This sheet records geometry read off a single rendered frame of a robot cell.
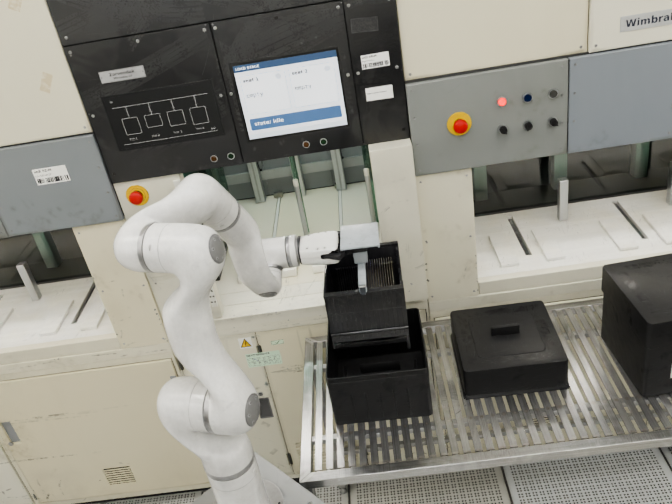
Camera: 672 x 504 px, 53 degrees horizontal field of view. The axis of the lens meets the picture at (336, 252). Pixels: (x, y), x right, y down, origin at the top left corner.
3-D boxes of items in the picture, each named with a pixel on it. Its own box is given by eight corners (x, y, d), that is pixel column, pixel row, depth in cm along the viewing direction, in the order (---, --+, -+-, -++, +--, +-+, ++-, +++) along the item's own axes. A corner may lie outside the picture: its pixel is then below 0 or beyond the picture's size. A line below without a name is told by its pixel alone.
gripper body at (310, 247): (300, 252, 181) (341, 247, 180) (297, 273, 172) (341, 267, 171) (295, 228, 177) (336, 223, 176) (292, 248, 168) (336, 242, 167)
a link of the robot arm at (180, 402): (242, 484, 151) (216, 407, 139) (171, 474, 157) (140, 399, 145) (262, 443, 161) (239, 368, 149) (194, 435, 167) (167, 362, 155)
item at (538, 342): (464, 400, 188) (461, 365, 182) (449, 335, 213) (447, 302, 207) (571, 388, 186) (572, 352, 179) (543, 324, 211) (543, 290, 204)
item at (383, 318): (336, 311, 199) (319, 217, 183) (404, 303, 197) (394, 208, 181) (335, 364, 178) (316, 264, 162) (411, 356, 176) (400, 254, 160)
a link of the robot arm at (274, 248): (286, 263, 169) (284, 230, 172) (235, 270, 170) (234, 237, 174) (292, 275, 176) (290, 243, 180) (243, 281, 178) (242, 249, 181)
